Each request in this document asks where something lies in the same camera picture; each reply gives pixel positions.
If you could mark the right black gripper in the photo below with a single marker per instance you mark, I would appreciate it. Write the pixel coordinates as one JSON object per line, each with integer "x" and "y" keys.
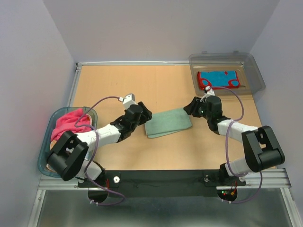
{"x": 192, "y": 107}

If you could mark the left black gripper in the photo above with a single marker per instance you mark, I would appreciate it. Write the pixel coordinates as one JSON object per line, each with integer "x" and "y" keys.
{"x": 146, "y": 114}

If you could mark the mint green towel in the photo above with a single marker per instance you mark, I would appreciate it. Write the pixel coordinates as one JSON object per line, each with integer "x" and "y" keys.
{"x": 167, "y": 122}

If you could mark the red blue cat towel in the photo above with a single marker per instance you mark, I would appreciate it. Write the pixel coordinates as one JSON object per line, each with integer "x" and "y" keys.
{"x": 222, "y": 78}

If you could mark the pink towel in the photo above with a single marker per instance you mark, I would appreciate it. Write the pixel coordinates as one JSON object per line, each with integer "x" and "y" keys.
{"x": 67, "y": 123}

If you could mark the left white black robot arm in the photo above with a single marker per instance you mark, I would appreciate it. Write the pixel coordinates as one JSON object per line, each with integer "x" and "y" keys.
{"x": 73, "y": 153}

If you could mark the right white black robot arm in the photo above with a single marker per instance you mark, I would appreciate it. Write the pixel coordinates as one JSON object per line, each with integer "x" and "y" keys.
{"x": 261, "y": 149}

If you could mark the teal plastic laundry bin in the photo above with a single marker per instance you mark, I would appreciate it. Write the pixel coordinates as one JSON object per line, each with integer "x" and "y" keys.
{"x": 45, "y": 148}

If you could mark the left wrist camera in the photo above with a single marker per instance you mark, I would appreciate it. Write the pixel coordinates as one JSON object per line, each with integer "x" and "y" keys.
{"x": 128, "y": 100}

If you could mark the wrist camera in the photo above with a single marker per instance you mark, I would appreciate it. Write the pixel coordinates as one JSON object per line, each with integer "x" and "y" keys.
{"x": 128, "y": 100}
{"x": 208, "y": 91}

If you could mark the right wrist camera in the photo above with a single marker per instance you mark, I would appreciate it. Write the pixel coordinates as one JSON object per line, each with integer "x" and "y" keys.
{"x": 208, "y": 91}

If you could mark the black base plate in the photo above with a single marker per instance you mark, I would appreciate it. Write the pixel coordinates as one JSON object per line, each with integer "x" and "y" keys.
{"x": 168, "y": 191}

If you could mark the aluminium front rail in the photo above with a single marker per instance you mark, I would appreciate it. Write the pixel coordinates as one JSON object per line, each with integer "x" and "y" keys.
{"x": 271, "y": 178}

